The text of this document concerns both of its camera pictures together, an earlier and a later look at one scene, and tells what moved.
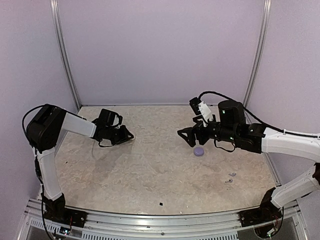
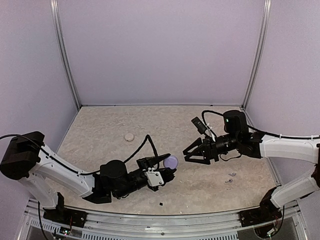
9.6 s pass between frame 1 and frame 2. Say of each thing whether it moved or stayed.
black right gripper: moved
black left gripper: moved
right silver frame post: stayed
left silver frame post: stayed
